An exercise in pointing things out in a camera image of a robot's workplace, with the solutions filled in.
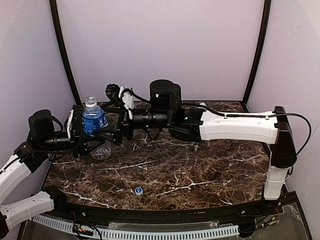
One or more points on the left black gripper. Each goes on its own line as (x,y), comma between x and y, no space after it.
(75,131)

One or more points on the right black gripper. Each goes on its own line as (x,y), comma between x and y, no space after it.
(126,125)

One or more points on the Pocari Sweat bottle blue label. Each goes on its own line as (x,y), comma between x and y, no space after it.
(94,118)

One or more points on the blue white Pocari cap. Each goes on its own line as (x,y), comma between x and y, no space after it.
(138,191)

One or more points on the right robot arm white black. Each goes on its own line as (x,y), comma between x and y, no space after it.
(191,122)

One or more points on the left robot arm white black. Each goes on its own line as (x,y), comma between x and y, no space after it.
(42,142)

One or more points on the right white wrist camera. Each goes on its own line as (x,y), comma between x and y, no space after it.
(127,98)

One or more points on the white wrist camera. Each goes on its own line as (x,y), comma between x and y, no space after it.
(70,125)
(127,98)

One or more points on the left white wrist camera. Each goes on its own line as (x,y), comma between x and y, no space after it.
(70,125)

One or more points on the left black frame post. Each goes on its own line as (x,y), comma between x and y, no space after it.
(63,50)

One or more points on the black frame post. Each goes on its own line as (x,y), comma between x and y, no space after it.
(63,50)
(258,51)

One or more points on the black front table rail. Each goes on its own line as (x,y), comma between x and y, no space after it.
(243,213)

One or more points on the white slotted cable duct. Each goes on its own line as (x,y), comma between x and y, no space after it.
(128,231)

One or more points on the right black frame post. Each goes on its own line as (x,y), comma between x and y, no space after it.
(258,51)

